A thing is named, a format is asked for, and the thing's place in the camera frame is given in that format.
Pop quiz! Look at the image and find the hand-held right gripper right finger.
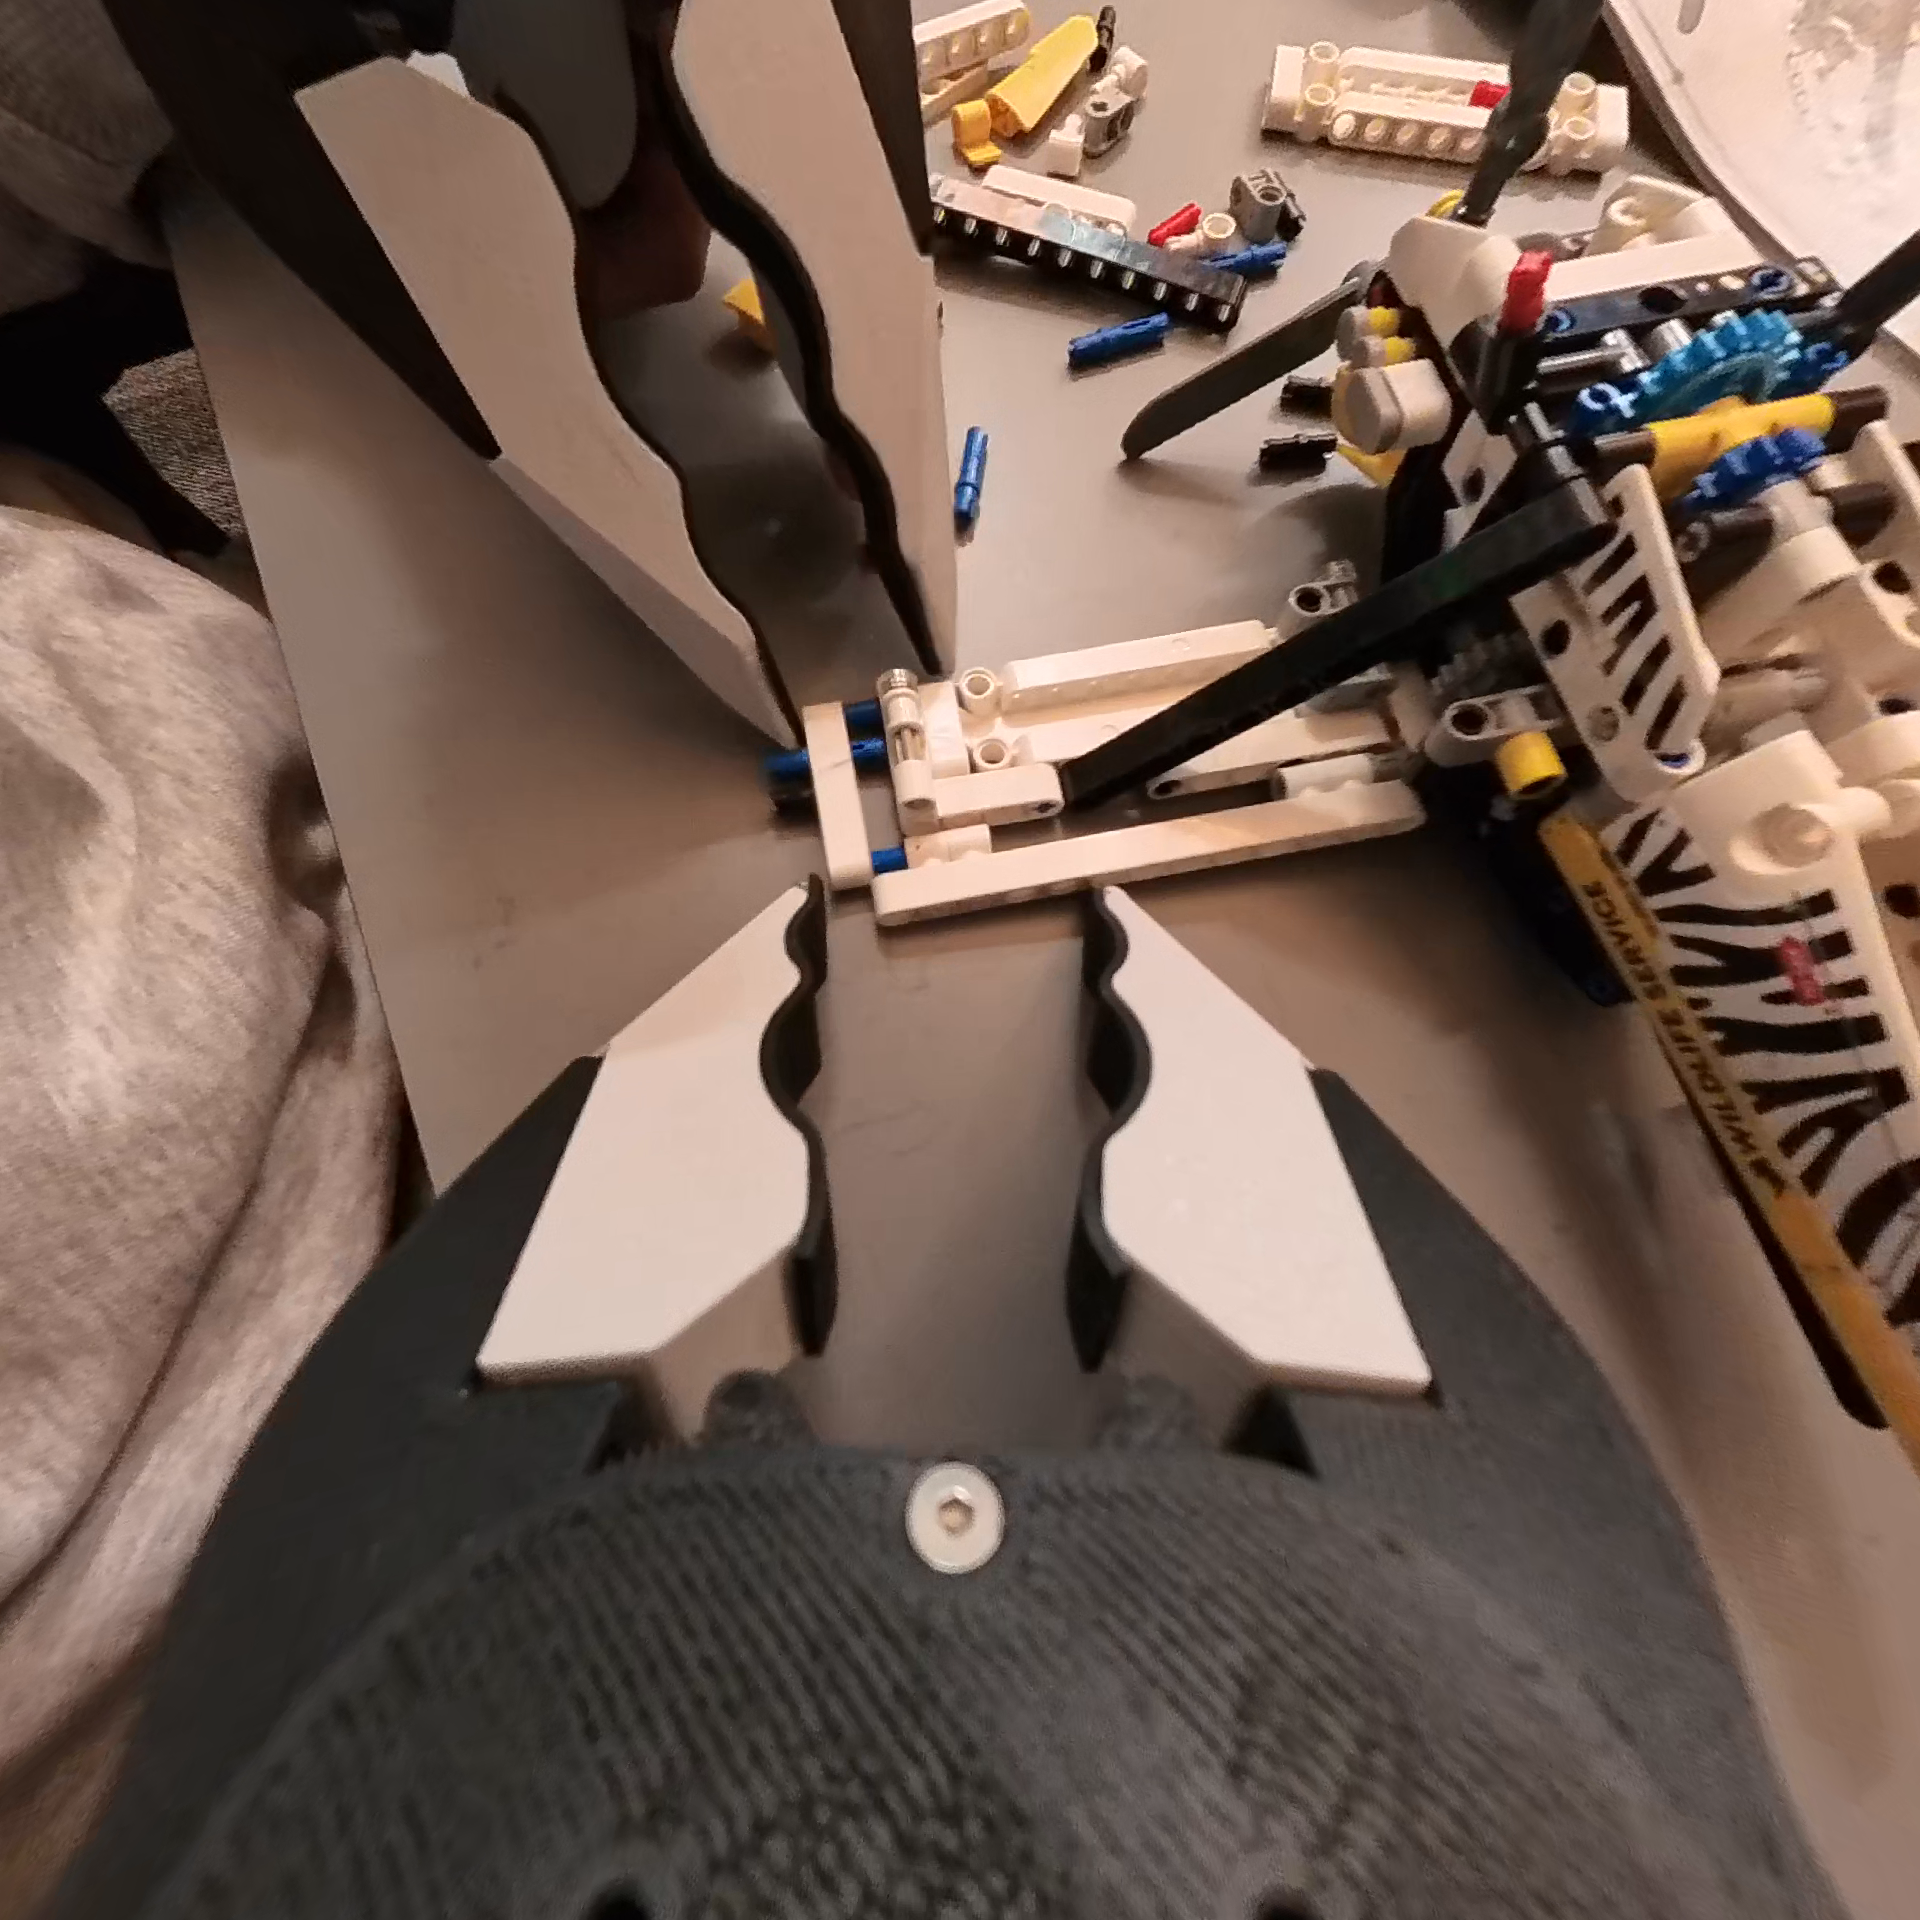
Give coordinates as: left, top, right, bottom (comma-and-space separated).
1068, 885, 1433, 1412

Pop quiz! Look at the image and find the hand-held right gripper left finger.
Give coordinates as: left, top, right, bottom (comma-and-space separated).
479, 877, 835, 1420

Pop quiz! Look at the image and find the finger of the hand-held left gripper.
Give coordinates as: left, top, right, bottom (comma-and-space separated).
293, 52, 799, 748
671, 0, 963, 677

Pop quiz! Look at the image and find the short white lego beam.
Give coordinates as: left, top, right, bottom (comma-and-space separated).
762, 692, 911, 888

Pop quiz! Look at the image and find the zebra striped lego helicopter model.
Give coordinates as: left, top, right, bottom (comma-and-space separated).
871, 0, 1920, 1464

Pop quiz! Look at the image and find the yellow curved lego panel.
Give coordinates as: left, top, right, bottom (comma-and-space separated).
984, 15, 1100, 135

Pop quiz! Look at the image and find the long black lego beam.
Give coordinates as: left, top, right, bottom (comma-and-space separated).
931, 172, 1250, 331

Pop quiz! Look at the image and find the white grey lego connector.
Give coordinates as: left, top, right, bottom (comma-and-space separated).
1049, 46, 1151, 173

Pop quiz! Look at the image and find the person's left hand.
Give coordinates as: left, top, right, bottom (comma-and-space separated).
577, 151, 740, 320

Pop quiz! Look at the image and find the instruction booklet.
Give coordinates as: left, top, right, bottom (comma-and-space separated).
1605, 0, 1920, 317

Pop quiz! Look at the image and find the white Lego frame piece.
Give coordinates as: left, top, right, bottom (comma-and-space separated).
1260, 40, 1629, 168

